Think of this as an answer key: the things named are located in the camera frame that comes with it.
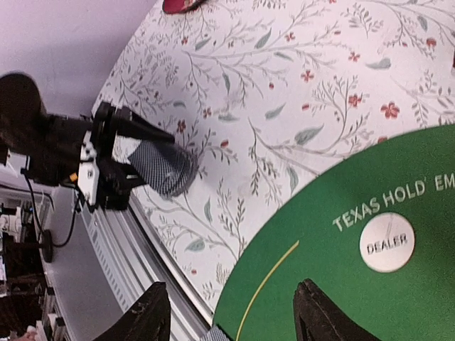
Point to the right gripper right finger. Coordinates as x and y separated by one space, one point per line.
317 317

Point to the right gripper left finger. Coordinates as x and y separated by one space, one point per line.
148 319

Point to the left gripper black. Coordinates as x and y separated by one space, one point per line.
59 163

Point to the blue grey cloth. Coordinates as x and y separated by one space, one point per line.
167 168

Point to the white dealer button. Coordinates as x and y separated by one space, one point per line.
387 242

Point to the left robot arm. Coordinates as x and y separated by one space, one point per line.
25 121

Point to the green round poker mat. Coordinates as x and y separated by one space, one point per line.
316 235

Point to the front aluminium rail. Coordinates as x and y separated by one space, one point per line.
108 260

